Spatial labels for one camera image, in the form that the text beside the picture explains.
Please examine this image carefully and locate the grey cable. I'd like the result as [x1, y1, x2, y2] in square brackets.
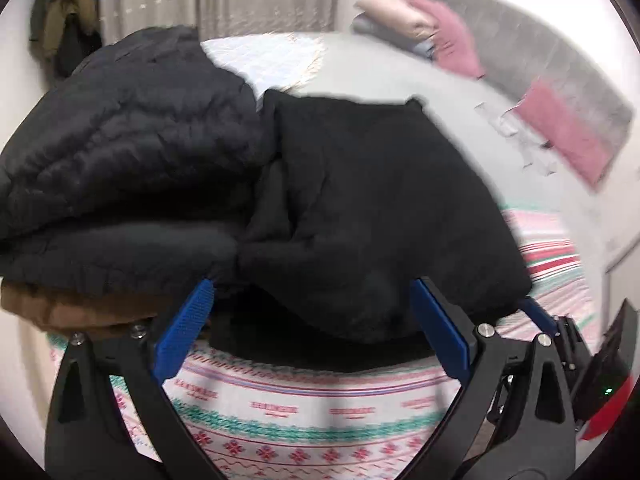
[475, 102, 558, 177]

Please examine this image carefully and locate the black puffer jacket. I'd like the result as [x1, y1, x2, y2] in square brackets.
[0, 25, 277, 243]

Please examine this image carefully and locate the brown folded garment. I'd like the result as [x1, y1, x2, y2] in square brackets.
[0, 279, 168, 337]

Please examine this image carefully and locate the grey padded headboard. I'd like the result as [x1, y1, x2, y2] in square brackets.
[419, 0, 636, 151]

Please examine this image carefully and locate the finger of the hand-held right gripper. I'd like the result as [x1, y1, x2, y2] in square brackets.
[519, 296, 590, 377]

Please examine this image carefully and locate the pink pillow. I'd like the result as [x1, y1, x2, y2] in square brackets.
[514, 79, 620, 190]
[404, 0, 487, 81]

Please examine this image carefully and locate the white quilted blanket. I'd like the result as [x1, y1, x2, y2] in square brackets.
[200, 35, 327, 105]

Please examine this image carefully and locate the bed with grey sheet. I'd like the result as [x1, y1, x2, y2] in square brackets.
[200, 30, 603, 273]

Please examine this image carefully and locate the dark grey fleece garment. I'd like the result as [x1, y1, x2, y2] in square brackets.
[0, 217, 247, 295]

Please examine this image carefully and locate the red green patterned blanket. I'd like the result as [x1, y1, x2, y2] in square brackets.
[47, 204, 602, 480]

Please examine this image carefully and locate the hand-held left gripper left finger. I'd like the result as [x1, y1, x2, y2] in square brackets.
[44, 279, 227, 480]

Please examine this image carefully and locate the black hanging garment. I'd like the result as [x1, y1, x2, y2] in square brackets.
[54, 15, 104, 81]

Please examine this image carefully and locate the black fleece garment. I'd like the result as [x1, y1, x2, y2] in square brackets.
[210, 89, 534, 374]

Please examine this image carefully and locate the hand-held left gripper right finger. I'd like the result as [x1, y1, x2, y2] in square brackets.
[405, 276, 577, 480]

